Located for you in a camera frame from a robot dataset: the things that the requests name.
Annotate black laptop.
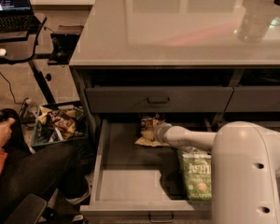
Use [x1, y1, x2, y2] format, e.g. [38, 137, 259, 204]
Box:
[0, 0, 34, 33]

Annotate grey top left drawer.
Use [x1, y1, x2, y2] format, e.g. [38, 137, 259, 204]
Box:
[85, 86, 232, 113]

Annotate seated person black trousers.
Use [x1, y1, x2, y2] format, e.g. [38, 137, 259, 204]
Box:
[0, 107, 90, 224]

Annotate black laptop stand desk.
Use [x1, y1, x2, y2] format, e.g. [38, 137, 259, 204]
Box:
[0, 13, 55, 104]

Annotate open grey middle drawer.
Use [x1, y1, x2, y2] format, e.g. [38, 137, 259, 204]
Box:
[80, 119, 212, 224]

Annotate plastic water bottle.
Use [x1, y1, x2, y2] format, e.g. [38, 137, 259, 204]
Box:
[25, 98, 38, 117]

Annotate green Kettle chip bag front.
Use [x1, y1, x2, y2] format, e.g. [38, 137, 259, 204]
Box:
[177, 147, 212, 201]

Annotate black desk cable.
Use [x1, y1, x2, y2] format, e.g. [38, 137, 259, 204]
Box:
[0, 63, 26, 105]

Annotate grey top right drawer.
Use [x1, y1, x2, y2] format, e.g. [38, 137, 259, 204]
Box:
[226, 86, 280, 112]

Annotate person's hand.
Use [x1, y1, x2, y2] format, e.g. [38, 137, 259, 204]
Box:
[0, 118, 15, 148]

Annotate dark bin of snack bags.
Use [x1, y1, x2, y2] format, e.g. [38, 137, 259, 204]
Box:
[31, 101, 88, 149]

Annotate brown chip bag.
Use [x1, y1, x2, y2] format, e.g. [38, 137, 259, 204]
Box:
[134, 114, 167, 147]

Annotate black chair armrest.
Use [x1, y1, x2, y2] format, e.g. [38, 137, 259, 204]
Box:
[4, 194, 47, 224]

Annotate black device on desk arm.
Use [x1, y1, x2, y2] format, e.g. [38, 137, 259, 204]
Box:
[48, 25, 84, 65]

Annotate grey counter cabinet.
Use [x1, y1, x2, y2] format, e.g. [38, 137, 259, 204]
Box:
[68, 0, 280, 224]

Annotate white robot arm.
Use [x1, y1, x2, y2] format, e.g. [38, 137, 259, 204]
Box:
[154, 121, 280, 224]

